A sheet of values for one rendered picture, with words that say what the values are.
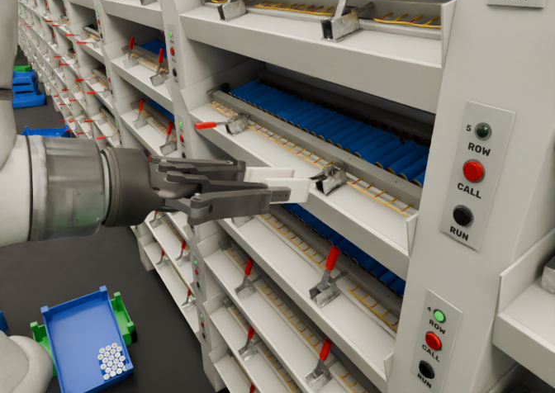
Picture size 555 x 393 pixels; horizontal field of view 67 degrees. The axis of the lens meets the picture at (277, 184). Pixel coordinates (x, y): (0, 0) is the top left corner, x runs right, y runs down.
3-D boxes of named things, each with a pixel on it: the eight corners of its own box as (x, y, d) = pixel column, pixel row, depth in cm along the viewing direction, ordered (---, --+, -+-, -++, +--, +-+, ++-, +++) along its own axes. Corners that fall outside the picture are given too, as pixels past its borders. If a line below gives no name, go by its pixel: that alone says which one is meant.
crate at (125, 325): (43, 381, 132) (36, 364, 129) (35, 339, 148) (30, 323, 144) (137, 341, 147) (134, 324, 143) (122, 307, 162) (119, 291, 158)
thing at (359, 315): (390, 401, 54) (381, 339, 46) (202, 206, 100) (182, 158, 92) (489, 311, 61) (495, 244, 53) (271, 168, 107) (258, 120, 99)
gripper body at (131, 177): (87, 205, 43) (173, 201, 48) (106, 245, 37) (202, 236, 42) (92, 134, 41) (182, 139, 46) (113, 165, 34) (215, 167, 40)
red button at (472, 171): (477, 184, 34) (481, 166, 33) (460, 177, 35) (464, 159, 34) (485, 181, 34) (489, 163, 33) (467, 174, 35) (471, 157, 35)
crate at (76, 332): (134, 375, 135) (133, 367, 129) (66, 406, 125) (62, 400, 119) (106, 295, 149) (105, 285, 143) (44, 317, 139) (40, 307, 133)
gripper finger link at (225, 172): (158, 202, 43) (151, 196, 44) (242, 192, 51) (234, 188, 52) (163, 167, 42) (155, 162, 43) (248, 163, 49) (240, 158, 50)
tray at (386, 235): (411, 286, 46) (407, 221, 40) (195, 130, 91) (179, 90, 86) (523, 197, 52) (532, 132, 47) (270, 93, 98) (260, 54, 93)
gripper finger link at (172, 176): (165, 169, 41) (168, 174, 40) (267, 176, 46) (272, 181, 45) (160, 205, 42) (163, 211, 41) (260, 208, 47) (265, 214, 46)
